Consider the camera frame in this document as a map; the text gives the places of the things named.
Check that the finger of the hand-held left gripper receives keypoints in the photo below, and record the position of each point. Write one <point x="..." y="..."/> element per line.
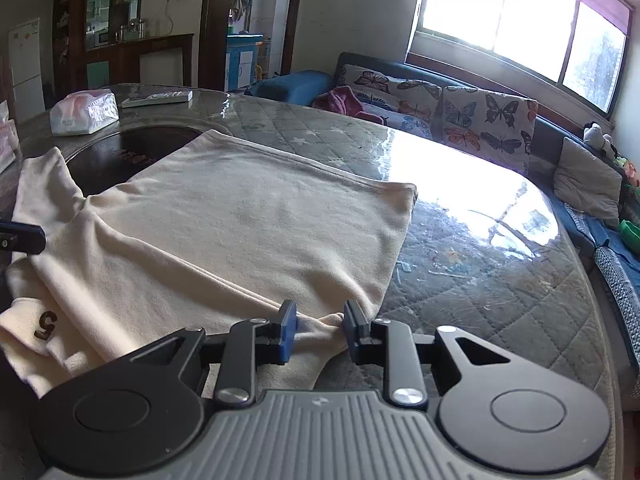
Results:
<point x="25" y="240"/>

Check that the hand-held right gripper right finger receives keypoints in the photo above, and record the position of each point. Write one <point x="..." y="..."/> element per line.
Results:
<point x="351" y="332"/>

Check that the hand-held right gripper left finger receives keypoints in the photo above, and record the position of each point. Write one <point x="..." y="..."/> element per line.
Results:
<point x="287" y="335"/>

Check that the cream long-sleeve shirt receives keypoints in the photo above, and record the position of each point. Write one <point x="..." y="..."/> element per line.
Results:
<point x="225" y="220"/>

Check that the white pink tissue pack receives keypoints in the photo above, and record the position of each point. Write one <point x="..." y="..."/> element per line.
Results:
<point x="6" y="140"/>
<point x="82" y="112"/>

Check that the black round induction cooktop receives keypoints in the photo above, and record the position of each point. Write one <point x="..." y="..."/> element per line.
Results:
<point x="125" y="155"/>

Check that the white refrigerator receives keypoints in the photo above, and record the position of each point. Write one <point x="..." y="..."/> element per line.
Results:
<point x="25" y="60"/>

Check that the white remote control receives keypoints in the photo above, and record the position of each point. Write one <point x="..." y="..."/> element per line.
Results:
<point x="157" y="98"/>

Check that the dark wooden sideboard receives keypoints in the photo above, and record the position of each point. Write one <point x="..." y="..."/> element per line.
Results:
<point x="130" y="57"/>

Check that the butterfly print cushion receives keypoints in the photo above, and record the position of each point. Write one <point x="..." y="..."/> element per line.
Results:
<point x="487" y="125"/>
<point x="390" y="82"/>
<point x="400" y="120"/>

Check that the dark wooden shelf cabinet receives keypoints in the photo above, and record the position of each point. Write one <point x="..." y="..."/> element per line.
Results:
<point x="75" y="20"/>

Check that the pink cloth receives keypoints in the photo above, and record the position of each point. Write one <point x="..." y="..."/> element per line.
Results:
<point x="345" y="102"/>

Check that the metal canister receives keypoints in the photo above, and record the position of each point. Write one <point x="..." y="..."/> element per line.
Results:
<point x="140" y="29"/>

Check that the blue sofa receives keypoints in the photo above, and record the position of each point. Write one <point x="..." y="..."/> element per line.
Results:
<point x="295" y="85"/>

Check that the patterned grey quilt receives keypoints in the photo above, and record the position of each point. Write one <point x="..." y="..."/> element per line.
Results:
<point x="620" y="285"/>

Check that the blue cabinet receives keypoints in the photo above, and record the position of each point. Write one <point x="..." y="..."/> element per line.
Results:
<point x="242" y="62"/>

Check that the grey pillow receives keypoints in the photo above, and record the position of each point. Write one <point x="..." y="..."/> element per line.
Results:
<point x="585" y="180"/>

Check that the green bowl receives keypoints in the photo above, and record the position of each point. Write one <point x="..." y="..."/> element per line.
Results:
<point x="631" y="230"/>

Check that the panda plush toy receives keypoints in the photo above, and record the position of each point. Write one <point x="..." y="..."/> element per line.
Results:
<point x="595" y="137"/>

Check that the hanging cloth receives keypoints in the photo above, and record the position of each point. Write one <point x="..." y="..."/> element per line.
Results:
<point x="240" y="2"/>

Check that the green pink plush toy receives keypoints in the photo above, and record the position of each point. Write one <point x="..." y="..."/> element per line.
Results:
<point x="630" y="170"/>

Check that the window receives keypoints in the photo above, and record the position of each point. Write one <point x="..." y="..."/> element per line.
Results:
<point x="500" y="5"/>

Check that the dark wooden door frame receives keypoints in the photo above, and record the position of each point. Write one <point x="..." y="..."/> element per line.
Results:
<point x="212" y="25"/>

